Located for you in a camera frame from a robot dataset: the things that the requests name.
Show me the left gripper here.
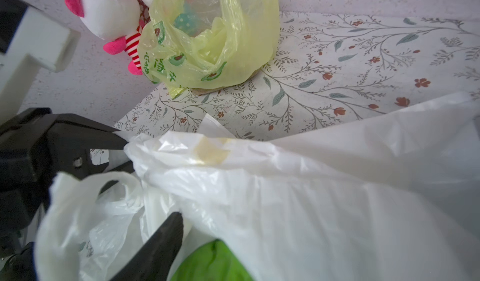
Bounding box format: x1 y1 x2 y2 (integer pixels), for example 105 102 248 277
1 108 135 280

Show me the white pink plush lower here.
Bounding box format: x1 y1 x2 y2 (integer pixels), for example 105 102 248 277
64 0 145 75

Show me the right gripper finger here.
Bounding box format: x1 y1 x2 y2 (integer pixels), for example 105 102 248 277
111 212 184 281

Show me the white plastic bag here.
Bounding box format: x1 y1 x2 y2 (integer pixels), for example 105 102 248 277
34 93 480 280

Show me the yellow-green plastic bag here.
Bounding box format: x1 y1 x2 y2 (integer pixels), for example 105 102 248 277
137 0 280 97

